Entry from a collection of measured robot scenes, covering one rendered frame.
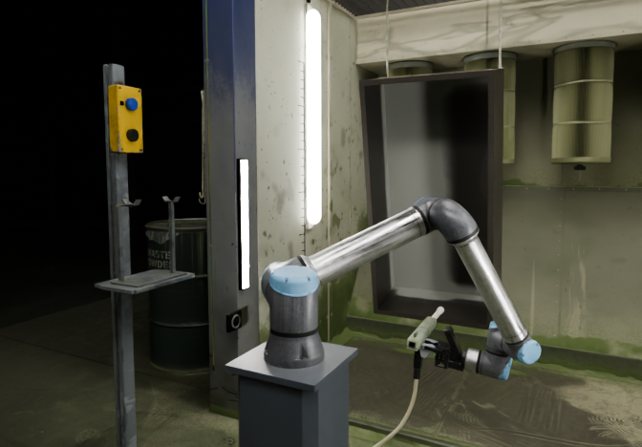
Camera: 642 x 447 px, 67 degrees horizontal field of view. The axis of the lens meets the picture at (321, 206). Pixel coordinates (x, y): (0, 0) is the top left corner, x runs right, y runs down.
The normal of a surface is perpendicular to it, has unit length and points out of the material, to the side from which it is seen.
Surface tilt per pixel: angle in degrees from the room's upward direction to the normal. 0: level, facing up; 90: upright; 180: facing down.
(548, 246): 57
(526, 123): 90
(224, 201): 90
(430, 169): 102
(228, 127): 90
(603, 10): 90
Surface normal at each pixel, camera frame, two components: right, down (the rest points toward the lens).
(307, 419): 0.31, 0.07
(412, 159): -0.44, 0.27
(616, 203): -0.39, -0.48
